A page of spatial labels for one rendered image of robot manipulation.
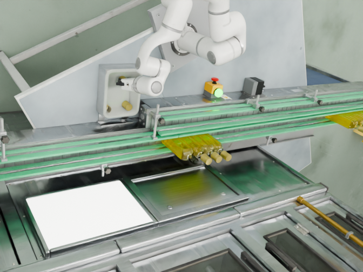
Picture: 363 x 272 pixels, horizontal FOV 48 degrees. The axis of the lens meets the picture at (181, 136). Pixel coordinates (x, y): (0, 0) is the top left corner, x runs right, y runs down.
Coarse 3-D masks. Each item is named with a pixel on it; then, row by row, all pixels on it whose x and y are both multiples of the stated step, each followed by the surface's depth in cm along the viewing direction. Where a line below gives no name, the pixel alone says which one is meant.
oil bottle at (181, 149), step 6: (174, 138) 191; (168, 144) 191; (174, 144) 186; (180, 144) 186; (186, 144) 186; (174, 150) 187; (180, 150) 183; (186, 150) 182; (192, 150) 183; (180, 156) 183; (186, 156) 181
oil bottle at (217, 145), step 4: (204, 136) 198; (208, 136) 198; (208, 140) 194; (212, 140) 195; (216, 140) 195; (212, 144) 191; (216, 144) 192; (220, 144) 192; (216, 148) 190; (220, 148) 191; (216, 152) 191
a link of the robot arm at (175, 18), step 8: (168, 0) 149; (176, 0) 146; (184, 0) 145; (168, 8) 149; (176, 8) 146; (184, 8) 146; (168, 16) 148; (176, 16) 147; (184, 16) 148; (168, 24) 149; (176, 24) 149; (184, 24) 151
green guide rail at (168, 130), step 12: (300, 108) 245; (312, 108) 248; (324, 108) 252; (336, 108) 255; (348, 108) 259; (216, 120) 209; (228, 120) 212; (240, 120) 214; (252, 120) 216; (264, 120) 219; (168, 132) 187; (180, 132) 190
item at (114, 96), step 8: (112, 72) 179; (120, 72) 182; (128, 72) 184; (136, 72) 182; (112, 80) 181; (112, 88) 183; (120, 88) 185; (104, 96) 175; (112, 96) 185; (120, 96) 187; (128, 96) 189; (136, 96) 185; (104, 104) 176; (112, 104) 187; (120, 104) 189; (136, 104) 186; (104, 112) 178; (112, 112) 183; (120, 112) 185; (128, 112) 186; (136, 112) 187
